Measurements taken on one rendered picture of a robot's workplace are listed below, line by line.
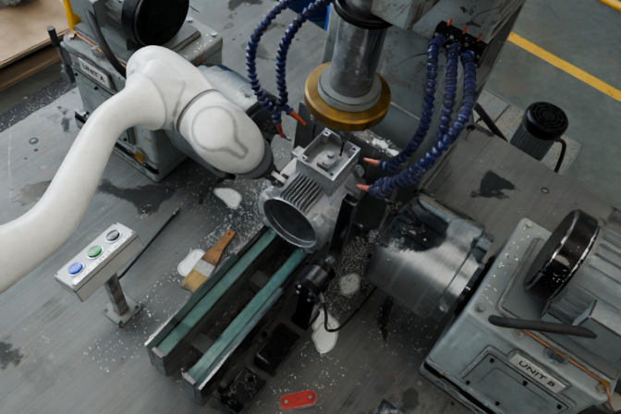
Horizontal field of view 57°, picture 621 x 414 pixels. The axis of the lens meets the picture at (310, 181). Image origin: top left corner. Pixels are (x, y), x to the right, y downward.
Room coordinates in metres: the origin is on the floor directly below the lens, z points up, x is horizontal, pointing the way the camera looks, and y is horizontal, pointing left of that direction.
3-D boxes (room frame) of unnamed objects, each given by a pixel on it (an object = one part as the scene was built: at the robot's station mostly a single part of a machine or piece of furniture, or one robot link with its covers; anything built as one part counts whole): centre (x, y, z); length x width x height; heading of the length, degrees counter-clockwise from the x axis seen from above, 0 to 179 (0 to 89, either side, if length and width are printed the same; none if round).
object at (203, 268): (0.70, 0.22, 0.80); 0.21 x 0.05 x 0.01; 160
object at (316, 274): (0.73, -0.17, 0.92); 0.45 x 0.13 x 0.24; 153
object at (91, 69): (1.11, 0.50, 0.99); 0.35 x 0.31 x 0.37; 63
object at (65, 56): (1.08, 0.68, 1.07); 0.08 x 0.07 x 0.20; 153
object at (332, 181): (0.85, -0.03, 1.11); 0.12 x 0.11 x 0.07; 154
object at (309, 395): (0.38, -0.06, 0.81); 0.09 x 0.03 x 0.02; 111
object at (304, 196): (0.81, -0.01, 1.02); 0.20 x 0.19 x 0.19; 154
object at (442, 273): (0.68, -0.32, 1.04); 0.41 x 0.25 x 0.25; 63
